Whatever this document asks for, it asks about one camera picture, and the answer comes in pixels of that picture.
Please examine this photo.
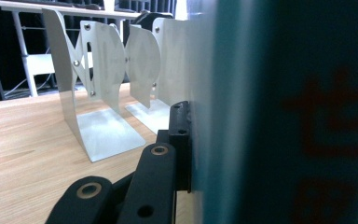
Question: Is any black folding chair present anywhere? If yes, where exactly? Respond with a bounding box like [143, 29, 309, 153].
[130, 10, 173, 33]

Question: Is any colourful picture book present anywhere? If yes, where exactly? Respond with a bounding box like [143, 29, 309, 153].
[188, 0, 358, 224]

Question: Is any grey metal book rack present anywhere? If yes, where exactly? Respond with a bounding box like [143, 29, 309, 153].
[41, 7, 200, 163]

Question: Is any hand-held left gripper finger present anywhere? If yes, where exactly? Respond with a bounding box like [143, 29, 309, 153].
[157, 101, 192, 191]

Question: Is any white desk frame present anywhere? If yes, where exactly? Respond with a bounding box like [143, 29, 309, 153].
[0, 0, 176, 98]

